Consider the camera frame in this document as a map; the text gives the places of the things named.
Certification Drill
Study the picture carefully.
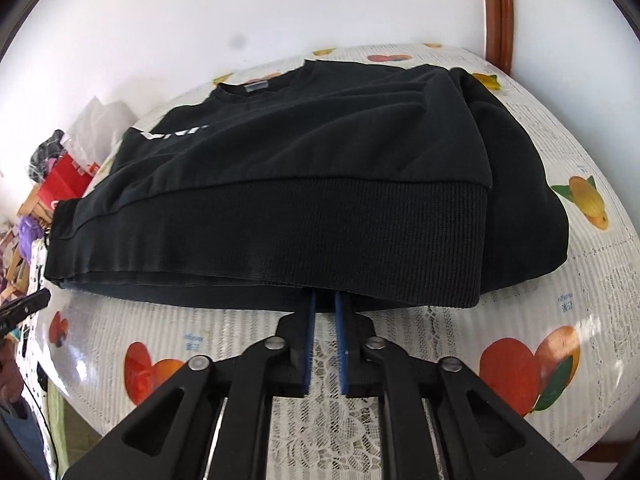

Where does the white floral quilt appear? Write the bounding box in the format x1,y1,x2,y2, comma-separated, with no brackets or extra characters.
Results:
25,237,56,293

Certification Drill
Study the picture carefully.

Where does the person's blue clothing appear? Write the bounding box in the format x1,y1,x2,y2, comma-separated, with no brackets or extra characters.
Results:
0,400,51,480

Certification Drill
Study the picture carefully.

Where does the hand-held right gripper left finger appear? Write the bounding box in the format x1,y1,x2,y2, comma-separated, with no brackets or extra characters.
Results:
62,292,318,480

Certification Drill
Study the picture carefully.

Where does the person's left hand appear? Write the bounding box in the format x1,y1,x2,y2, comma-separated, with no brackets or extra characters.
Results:
0,342,23,401

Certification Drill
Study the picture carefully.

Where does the purple cloth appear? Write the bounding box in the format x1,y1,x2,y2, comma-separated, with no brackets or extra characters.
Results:
15,215,46,246

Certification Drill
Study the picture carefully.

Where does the black cable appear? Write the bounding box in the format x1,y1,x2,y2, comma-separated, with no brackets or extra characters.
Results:
20,380,60,480

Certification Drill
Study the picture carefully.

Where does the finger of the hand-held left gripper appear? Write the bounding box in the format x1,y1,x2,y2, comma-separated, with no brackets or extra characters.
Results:
0,287,52,333

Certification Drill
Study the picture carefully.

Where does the white plastic bag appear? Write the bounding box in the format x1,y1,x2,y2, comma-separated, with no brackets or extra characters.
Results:
65,97,141,171

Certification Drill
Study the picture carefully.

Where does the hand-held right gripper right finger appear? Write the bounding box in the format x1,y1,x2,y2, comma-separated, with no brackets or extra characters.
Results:
334,292,583,480

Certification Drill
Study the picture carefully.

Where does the fruit print tablecloth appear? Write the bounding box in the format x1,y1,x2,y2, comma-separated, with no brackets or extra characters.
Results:
30,42,640,480

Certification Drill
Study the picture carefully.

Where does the red shopping bag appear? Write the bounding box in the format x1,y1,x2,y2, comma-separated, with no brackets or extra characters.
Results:
37,152,101,211

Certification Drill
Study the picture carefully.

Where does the brown wooden door frame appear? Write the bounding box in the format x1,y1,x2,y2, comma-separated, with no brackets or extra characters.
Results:
480,0,516,76

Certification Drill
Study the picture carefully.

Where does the grey plaid cloth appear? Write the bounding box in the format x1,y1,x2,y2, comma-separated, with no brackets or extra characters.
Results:
29,130,68,181

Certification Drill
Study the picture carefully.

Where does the black sweatshirt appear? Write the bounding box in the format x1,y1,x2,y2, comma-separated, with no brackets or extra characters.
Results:
44,57,571,311

